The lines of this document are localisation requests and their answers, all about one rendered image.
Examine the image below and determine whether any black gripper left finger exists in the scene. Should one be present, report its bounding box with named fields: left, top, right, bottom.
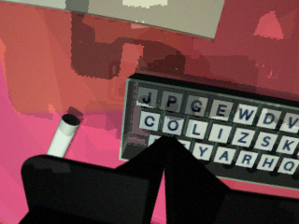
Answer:
left=21, top=135, right=169, bottom=224

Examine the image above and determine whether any pale beige flat rectangular panel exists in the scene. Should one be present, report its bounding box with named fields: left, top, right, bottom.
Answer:
left=0, top=0, right=224, bottom=39

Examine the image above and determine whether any black keyboard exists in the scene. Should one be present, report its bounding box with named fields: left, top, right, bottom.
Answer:
left=118, top=73, right=299, bottom=191

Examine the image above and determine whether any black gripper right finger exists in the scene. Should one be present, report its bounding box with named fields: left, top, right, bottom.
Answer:
left=164, top=137, right=299, bottom=224

